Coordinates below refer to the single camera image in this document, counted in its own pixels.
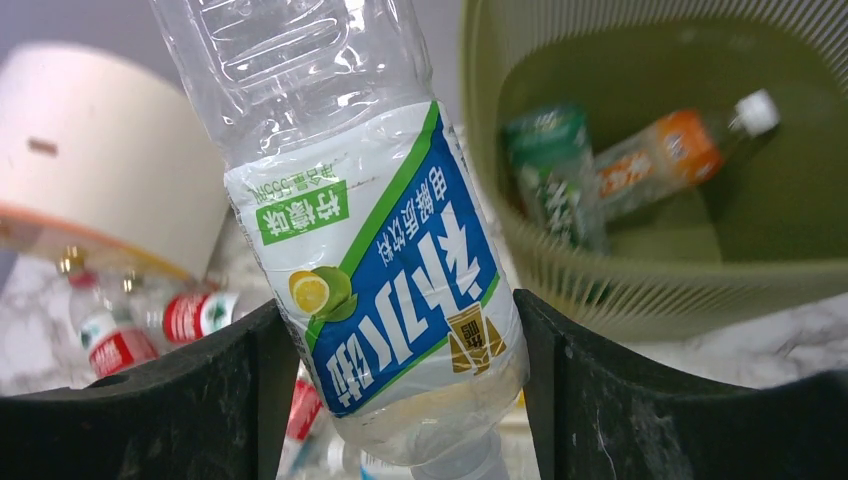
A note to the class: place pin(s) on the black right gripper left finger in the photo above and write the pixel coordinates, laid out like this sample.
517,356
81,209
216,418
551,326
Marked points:
214,409

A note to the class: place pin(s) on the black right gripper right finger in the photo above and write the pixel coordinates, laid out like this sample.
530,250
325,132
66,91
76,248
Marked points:
598,410

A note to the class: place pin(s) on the red white label water bottle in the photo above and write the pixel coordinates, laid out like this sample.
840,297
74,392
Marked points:
305,418

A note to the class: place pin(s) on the green label tea bottle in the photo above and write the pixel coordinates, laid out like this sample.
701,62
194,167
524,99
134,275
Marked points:
550,153

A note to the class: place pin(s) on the blue green label lemon bottle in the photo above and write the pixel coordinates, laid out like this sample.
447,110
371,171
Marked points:
349,184

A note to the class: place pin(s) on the orange label tea bottle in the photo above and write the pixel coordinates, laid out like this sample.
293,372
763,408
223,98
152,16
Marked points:
679,151

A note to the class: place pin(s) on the red label bottle red cap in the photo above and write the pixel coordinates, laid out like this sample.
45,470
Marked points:
177,318

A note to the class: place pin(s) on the red label bottle top left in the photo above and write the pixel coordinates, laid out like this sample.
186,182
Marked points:
101,318

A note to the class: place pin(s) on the white blue label tea bottle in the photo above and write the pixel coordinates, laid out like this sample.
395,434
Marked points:
344,458

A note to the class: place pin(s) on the round cream drawer cabinet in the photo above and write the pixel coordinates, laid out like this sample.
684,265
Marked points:
102,157

